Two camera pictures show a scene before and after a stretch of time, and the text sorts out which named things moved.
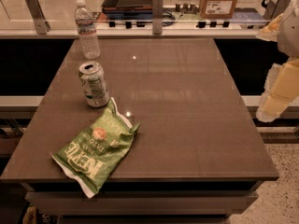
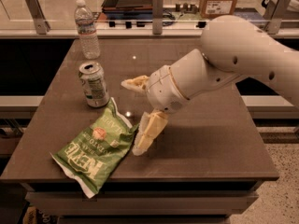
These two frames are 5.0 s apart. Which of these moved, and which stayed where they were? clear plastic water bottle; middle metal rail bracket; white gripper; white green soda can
Moved: white gripper
Stayed: middle metal rail bracket; white green soda can; clear plastic water bottle
